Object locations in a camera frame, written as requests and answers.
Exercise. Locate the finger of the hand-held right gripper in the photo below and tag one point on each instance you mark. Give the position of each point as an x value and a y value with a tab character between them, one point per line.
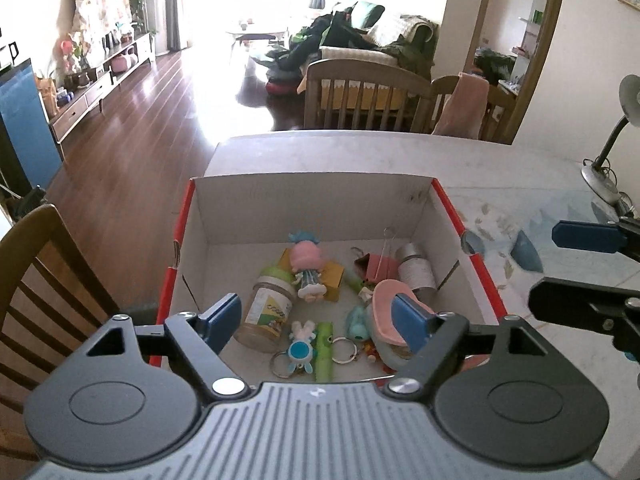
585	236
570	300

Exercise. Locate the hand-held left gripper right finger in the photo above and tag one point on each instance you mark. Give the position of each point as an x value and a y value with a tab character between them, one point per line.
412	322

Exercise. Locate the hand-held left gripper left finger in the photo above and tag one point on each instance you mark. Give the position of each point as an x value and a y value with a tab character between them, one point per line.
222	320

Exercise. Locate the pink heart-shaped dish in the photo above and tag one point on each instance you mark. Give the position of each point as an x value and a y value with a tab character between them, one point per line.
382	310

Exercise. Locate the oval green tin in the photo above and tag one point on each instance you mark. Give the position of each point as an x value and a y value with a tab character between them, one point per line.
392	357

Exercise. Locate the glass jar with green lid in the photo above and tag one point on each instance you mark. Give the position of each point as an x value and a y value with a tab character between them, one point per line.
265	310

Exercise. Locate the silver metal can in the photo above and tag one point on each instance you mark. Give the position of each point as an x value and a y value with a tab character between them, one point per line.
417	272

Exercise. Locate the small teal toy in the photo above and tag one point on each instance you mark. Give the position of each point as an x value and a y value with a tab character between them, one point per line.
357	322

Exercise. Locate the white and green bottle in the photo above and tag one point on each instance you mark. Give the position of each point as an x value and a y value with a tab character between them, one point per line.
357	282

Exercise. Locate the red binder clip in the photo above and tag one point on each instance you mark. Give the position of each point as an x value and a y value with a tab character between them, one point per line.
372	265

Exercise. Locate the yellow box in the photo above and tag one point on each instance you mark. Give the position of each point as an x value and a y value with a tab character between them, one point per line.
332	280

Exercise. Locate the green tube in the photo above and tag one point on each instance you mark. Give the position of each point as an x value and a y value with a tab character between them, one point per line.
324	350

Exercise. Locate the red cardboard box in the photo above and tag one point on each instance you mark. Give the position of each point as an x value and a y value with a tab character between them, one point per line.
310	210

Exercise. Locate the printed table mat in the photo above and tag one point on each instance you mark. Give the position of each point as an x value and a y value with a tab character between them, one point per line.
500	220

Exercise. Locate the grey desk lamp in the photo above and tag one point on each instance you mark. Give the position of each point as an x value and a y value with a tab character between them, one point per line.
632	95

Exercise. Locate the wooden dining chair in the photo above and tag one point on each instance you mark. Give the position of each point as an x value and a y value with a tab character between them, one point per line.
500	110
365	72

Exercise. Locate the pink cloth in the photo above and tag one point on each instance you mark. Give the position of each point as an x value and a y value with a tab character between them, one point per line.
462	105

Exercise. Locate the dark wooden chair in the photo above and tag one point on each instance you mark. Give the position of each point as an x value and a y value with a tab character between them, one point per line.
40	240

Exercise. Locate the green blanket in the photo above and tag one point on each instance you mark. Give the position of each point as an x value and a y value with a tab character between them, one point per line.
412	47

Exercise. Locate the low wooden TV cabinet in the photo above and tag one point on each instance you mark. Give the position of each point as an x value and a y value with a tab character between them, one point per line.
80	100

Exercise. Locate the beige sofa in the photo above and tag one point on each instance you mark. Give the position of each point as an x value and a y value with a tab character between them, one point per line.
360	55

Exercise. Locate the pink round bag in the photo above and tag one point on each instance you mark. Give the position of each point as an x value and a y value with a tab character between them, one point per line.
124	62

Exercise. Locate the blue and black cabinet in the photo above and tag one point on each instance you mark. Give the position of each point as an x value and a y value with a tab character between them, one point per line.
25	120

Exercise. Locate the oval coffee table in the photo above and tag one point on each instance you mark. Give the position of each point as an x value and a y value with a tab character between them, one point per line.
255	30

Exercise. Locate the dark clothes pile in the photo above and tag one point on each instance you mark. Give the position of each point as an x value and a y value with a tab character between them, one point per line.
320	40

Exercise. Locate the dark grey curtain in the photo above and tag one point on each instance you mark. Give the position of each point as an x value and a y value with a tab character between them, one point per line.
172	5

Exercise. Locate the floral cloth cover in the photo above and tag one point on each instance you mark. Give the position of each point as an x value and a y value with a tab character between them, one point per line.
100	0

